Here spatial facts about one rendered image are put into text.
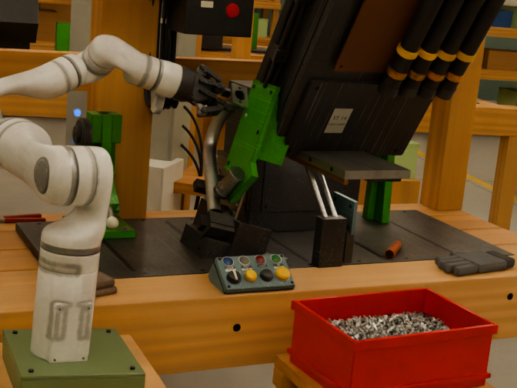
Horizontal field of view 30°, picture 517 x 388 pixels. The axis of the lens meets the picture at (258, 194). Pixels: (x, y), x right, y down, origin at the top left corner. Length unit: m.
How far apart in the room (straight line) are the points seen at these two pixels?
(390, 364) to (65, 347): 0.56
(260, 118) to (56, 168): 0.73
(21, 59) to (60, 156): 0.91
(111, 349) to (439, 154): 1.45
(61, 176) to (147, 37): 0.93
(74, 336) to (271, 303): 0.50
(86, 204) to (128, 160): 0.87
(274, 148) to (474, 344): 0.61
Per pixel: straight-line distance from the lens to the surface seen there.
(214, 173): 2.14
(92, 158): 1.47
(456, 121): 2.78
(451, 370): 1.80
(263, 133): 2.05
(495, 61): 10.38
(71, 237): 1.48
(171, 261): 2.03
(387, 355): 1.69
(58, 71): 1.94
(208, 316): 1.85
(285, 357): 1.86
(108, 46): 1.99
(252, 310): 1.88
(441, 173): 2.79
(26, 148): 1.55
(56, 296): 1.50
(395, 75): 2.01
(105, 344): 1.62
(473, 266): 2.17
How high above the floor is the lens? 1.51
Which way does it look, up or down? 13 degrees down
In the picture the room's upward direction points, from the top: 5 degrees clockwise
